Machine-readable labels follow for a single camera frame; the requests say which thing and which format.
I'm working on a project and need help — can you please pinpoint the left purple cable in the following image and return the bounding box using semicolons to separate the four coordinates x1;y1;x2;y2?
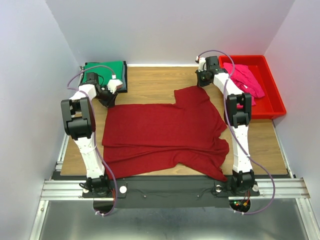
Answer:
66;64;120;218

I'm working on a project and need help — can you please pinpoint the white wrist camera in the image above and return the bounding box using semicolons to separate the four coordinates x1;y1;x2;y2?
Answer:
106;79;123;94
195;56;207;72

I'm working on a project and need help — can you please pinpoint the folded green t shirt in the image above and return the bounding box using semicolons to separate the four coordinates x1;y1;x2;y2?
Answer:
82;61;123;86

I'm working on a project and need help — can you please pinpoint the pink t shirt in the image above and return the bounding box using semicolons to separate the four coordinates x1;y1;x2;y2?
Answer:
222;62;265;106

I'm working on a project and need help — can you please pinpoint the red plastic bin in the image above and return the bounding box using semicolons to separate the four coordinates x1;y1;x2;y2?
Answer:
230;55;287;120

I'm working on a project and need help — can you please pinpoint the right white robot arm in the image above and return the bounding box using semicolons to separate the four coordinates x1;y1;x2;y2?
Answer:
195;56;255;194

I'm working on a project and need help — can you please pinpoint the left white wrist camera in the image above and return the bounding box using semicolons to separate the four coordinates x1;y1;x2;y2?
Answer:
106;79;123;94

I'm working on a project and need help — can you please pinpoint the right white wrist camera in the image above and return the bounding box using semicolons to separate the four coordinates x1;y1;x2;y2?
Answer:
195;56;207;72

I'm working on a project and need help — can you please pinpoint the dark red t shirt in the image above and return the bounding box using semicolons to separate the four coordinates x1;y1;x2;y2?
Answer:
102;86;229;182

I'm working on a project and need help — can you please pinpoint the aluminium rail frame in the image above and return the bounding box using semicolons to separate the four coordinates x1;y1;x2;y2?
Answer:
30;120;320;240

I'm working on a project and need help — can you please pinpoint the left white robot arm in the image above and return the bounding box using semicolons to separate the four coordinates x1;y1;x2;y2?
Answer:
60;79;118;197

